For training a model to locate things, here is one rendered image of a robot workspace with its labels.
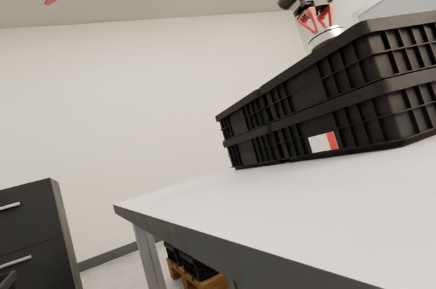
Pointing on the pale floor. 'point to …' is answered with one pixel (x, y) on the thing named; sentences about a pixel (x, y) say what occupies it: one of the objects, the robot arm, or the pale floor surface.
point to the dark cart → (37, 237)
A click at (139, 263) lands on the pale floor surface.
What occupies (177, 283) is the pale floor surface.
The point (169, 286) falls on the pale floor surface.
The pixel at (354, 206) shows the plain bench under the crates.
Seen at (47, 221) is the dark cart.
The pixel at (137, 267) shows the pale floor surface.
